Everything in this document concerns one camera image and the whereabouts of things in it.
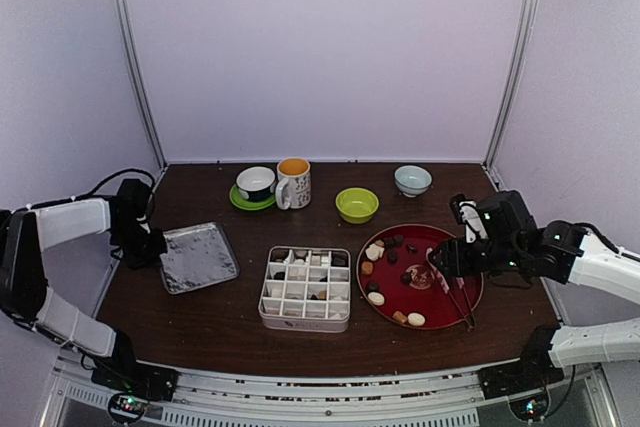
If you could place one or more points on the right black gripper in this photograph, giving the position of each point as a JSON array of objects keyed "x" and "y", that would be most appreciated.
[{"x": 453, "y": 251}]

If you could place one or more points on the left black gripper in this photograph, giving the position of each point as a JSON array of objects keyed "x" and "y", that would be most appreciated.
[{"x": 152, "y": 259}]

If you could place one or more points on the pink metal tongs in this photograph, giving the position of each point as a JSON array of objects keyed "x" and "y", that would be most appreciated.
[{"x": 466, "y": 313}]

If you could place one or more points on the bunny tin lid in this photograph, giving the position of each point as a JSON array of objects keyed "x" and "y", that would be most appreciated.
[{"x": 197, "y": 257}]

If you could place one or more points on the silver divided tin box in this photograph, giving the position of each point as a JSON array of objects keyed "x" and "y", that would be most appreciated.
[{"x": 306, "y": 289}]

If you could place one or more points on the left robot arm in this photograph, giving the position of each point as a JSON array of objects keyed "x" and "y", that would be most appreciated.
[{"x": 53, "y": 255}]

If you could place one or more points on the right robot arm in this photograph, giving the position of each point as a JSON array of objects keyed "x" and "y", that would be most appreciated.
[{"x": 502, "y": 236}]

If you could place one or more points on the dark swirl chocolate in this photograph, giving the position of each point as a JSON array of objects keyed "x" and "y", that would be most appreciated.
[{"x": 405, "y": 278}]

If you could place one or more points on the white round swirl chocolate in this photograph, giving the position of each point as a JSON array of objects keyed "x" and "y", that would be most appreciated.
[{"x": 416, "y": 319}]

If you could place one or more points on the tan striped chocolate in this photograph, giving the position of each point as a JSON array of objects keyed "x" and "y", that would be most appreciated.
[{"x": 399, "y": 317}]

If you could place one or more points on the round red tray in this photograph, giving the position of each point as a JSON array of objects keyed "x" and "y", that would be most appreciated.
[{"x": 400, "y": 249}]

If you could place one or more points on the pale blue bowl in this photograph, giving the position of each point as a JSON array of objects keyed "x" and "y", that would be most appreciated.
[{"x": 412, "y": 180}]

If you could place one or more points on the lime green bowl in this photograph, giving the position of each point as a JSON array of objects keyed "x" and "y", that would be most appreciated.
[{"x": 356, "y": 205}]

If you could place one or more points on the green saucer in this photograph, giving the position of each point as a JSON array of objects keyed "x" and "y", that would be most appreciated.
[{"x": 250, "y": 201}]

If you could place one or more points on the white and navy cup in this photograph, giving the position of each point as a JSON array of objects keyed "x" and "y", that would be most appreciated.
[{"x": 257, "y": 179}]

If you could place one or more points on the patterned mug yellow inside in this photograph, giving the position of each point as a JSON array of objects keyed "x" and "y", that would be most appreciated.
[{"x": 293, "y": 187}]

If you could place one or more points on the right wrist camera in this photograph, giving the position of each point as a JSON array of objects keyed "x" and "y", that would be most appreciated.
[{"x": 466, "y": 214}]

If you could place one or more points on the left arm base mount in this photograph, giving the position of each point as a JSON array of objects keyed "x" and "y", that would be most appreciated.
[{"x": 133, "y": 394}]

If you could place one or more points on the metal front rail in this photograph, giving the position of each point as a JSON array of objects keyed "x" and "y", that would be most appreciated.
[{"x": 441, "y": 398}]

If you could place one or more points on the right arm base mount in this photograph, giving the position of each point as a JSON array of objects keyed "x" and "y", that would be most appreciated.
[{"x": 525, "y": 386}]

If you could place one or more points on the left aluminium frame post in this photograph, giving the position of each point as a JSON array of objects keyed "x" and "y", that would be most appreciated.
[{"x": 137, "y": 82}]

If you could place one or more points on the aluminium frame post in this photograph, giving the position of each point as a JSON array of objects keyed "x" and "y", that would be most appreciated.
[
  {"x": 524, "y": 30},
  {"x": 137, "y": 82}
]

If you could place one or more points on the right aluminium frame post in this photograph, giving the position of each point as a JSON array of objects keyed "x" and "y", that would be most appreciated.
[{"x": 524, "y": 30}]

